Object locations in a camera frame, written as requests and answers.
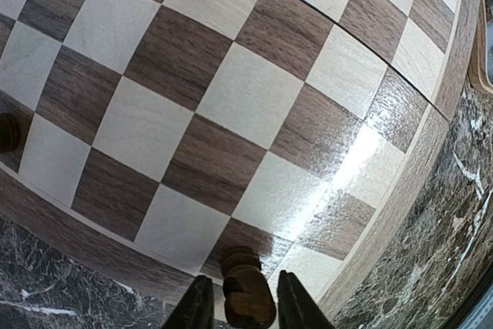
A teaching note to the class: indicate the dark wooden chess rook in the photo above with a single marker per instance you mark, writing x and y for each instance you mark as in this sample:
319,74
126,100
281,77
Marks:
10,133

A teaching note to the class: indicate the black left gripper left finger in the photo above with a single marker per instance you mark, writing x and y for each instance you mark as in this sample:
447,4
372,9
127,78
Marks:
195,310

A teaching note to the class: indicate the dark wooden chess knight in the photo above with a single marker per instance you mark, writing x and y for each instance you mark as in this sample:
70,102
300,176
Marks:
248,299

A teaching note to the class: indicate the silver metal tray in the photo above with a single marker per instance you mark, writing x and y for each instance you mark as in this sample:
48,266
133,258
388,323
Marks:
480,66

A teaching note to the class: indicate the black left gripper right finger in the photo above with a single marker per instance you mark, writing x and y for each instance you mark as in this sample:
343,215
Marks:
296,308

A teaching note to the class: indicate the wooden folding chess board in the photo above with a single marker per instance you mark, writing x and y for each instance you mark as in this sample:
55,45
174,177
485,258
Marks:
155,134

